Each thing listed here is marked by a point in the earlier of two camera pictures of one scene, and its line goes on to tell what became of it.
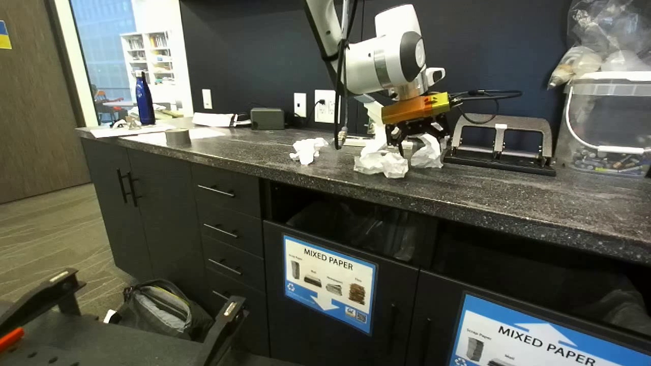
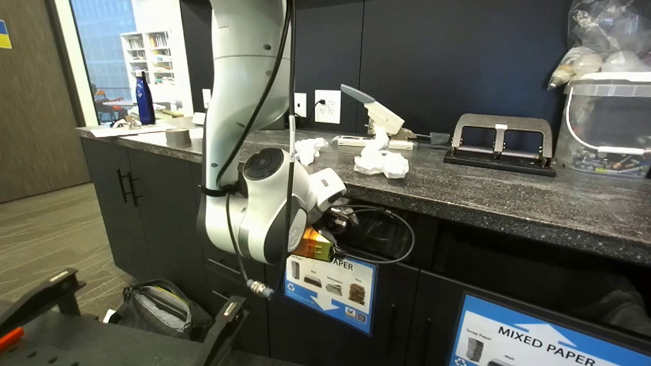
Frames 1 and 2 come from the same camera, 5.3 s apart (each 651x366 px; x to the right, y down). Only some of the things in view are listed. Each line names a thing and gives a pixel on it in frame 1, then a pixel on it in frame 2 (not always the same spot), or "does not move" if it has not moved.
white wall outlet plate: [299, 105] does not move
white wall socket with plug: [324, 106] does not move
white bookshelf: [152, 53] does not move
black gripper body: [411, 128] -> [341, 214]
